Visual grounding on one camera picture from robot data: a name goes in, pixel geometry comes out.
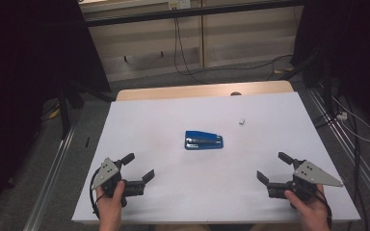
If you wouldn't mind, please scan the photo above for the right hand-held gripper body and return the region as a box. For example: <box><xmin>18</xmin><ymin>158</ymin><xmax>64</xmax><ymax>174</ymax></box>
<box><xmin>267</xmin><ymin>159</ymin><xmax>344</xmax><ymax>202</ymax></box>

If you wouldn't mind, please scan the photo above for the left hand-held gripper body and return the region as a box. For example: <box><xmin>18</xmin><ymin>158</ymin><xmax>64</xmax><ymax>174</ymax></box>
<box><xmin>91</xmin><ymin>157</ymin><xmax>146</xmax><ymax>208</ymax></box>

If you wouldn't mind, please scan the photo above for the blue stapler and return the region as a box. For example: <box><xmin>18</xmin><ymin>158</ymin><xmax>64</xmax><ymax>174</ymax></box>
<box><xmin>184</xmin><ymin>130</ymin><xmax>225</xmax><ymax>151</ymax></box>

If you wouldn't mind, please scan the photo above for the person's left hand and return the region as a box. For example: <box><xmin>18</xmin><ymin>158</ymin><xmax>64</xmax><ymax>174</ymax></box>
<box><xmin>95</xmin><ymin>180</ymin><xmax>126</xmax><ymax>219</ymax></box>

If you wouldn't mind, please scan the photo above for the person's right hand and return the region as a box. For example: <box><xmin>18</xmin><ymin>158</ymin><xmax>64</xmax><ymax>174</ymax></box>
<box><xmin>283</xmin><ymin>184</ymin><xmax>331</xmax><ymax>222</ymax></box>

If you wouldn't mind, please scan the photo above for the white table cover board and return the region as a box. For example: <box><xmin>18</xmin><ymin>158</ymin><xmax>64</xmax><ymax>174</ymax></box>
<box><xmin>71</xmin><ymin>91</ymin><xmax>361</xmax><ymax>224</ymax></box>

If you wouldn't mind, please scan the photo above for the black tripod stand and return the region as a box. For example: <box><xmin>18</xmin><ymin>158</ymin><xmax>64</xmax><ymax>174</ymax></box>
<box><xmin>57</xmin><ymin>80</ymin><xmax>117</xmax><ymax>140</ymax></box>

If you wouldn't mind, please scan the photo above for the wooden table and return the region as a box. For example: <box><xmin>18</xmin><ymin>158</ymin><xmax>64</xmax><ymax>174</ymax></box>
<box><xmin>115</xmin><ymin>80</ymin><xmax>295</xmax><ymax>102</ymax></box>

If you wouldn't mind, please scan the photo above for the black curtain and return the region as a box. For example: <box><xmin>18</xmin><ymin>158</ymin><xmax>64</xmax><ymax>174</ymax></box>
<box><xmin>0</xmin><ymin>0</ymin><xmax>112</xmax><ymax>222</ymax></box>
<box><xmin>291</xmin><ymin>0</ymin><xmax>370</xmax><ymax>136</ymax></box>

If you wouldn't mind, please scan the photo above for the black horizontal bar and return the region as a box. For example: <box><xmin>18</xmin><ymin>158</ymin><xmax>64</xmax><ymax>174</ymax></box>
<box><xmin>85</xmin><ymin>0</ymin><xmax>304</xmax><ymax>28</ymax></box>

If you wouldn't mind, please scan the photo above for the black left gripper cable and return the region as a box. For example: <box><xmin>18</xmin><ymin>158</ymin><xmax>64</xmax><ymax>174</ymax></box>
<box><xmin>89</xmin><ymin>167</ymin><xmax>106</xmax><ymax>219</ymax></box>

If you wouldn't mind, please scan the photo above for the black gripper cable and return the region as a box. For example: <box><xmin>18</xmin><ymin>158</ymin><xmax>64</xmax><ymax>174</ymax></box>
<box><xmin>89</xmin><ymin>167</ymin><xmax>106</xmax><ymax>219</ymax></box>
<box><xmin>314</xmin><ymin>188</ymin><xmax>333</xmax><ymax>231</ymax></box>

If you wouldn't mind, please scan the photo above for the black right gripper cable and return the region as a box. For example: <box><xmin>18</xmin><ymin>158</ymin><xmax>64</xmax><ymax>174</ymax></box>
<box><xmin>314</xmin><ymin>188</ymin><xmax>333</xmax><ymax>231</ymax></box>

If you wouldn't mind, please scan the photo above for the black cable bundle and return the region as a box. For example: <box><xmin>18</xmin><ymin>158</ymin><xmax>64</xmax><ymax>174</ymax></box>
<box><xmin>311</xmin><ymin>80</ymin><xmax>370</xmax><ymax>231</ymax></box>

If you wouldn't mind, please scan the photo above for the aluminium floor rail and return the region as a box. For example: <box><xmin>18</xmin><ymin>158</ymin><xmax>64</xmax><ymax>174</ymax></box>
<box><xmin>307</xmin><ymin>88</ymin><xmax>370</xmax><ymax>211</ymax></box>
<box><xmin>23</xmin><ymin>126</ymin><xmax>77</xmax><ymax>231</ymax></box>

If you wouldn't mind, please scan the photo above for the white cable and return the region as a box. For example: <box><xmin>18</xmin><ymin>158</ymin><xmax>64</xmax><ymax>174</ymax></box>
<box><xmin>330</xmin><ymin>95</ymin><xmax>370</xmax><ymax>143</ymax></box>

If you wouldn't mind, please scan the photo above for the black floor cable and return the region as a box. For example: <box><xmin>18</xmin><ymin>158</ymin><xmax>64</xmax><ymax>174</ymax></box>
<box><xmin>189</xmin><ymin>53</ymin><xmax>295</xmax><ymax>81</ymax></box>

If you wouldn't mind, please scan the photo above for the black hanging cable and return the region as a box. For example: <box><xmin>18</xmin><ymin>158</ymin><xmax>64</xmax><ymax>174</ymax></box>
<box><xmin>172</xmin><ymin>16</ymin><xmax>204</xmax><ymax>85</ymax></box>

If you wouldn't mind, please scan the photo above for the white wall socket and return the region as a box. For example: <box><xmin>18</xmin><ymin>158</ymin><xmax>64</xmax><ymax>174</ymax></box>
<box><xmin>168</xmin><ymin>0</ymin><xmax>192</xmax><ymax>11</ymax></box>

